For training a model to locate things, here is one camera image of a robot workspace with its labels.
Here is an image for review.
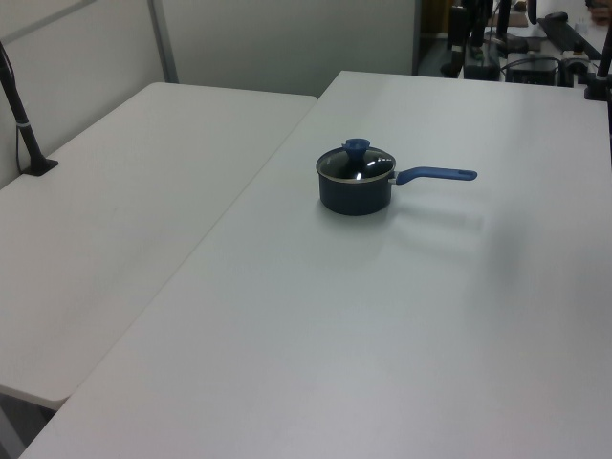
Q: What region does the black clamped camera stand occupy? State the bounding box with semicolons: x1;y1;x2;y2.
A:
581;28;612;101

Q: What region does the dark blue saucepan blue handle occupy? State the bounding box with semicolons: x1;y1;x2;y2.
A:
315;160;478;217

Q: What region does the glass lid blue knob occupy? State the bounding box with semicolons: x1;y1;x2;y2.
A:
316;138;398;184

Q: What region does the white folding side table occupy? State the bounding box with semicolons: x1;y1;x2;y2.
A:
0;81;319;459

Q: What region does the black background post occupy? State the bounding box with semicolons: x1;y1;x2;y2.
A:
468;0;489;58

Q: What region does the dark partition panel edge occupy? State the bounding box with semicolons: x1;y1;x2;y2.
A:
411;0;424;77

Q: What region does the black equipment box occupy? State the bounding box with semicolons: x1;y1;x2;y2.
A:
505;56;561;86

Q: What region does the black background desk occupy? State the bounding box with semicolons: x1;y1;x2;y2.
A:
535;16;602;57

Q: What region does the grey partition frame post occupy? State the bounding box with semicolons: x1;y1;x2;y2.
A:
146;0;180;85

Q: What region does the black post white band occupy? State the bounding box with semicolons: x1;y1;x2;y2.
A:
447;5;469;77

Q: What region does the black camera stand pole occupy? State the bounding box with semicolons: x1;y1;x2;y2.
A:
0;40;60;179

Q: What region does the thin black stand cable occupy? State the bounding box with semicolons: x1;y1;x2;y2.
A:
0;45;28;174

